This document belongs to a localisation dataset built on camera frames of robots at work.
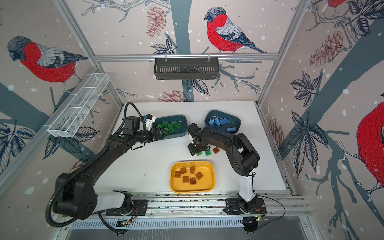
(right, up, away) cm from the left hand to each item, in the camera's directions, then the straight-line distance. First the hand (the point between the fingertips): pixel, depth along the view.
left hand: (163, 134), depth 80 cm
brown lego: (+7, -23, +3) cm, 25 cm away
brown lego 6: (+19, -24, +2) cm, 31 cm away
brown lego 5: (+16, -27, +1) cm, 31 cm away
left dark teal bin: (+7, +7, +27) cm, 29 cm away
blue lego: (+38, +6, +27) cm, 47 cm away
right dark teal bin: (+43, +2, +23) cm, 49 cm away
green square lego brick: (+20, -14, +10) cm, 26 cm away
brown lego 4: (+10, -22, +4) cm, 24 cm away
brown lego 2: (+15, -22, +5) cm, 27 cm away
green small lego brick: (+25, -14, +12) cm, 31 cm away
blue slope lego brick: (+31, +5, +27) cm, 41 cm away
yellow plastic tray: (+24, -29, +3) cm, 37 cm away
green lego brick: (-5, +3, +24) cm, 24 cm away
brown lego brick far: (+30, -12, +12) cm, 35 cm away
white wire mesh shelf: (-45, +10, -7) cm, 47 cm away
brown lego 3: (+12, -26, +1) cm, 28 cm away
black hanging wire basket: (+11, +44, +25) cm, 52 cm away
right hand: (+17, -13, +14) cm, 25 cm away
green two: (0, +1, +24) cm, 24 cm away
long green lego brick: (+4, +4, +25) cm, 26 cm away
